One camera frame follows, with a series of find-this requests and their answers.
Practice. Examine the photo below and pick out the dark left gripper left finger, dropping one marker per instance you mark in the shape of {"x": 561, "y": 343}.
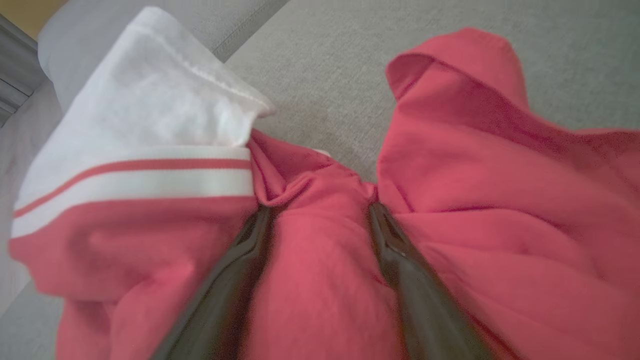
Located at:
{"x": 220, "y": 300}

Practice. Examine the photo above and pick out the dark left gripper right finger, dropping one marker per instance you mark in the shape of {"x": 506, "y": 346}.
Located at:
{"x": 425, "y": 310}

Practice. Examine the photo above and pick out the grey fabric sofa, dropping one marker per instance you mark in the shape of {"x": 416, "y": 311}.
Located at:
{"x": 325, "y": 75}

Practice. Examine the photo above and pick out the grey ribbed panel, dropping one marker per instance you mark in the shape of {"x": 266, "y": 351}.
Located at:
{"x": 15, "y": 65}

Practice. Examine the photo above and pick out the red and white t-shirt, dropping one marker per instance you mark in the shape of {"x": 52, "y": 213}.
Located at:
{"x": 325, "y": 280}

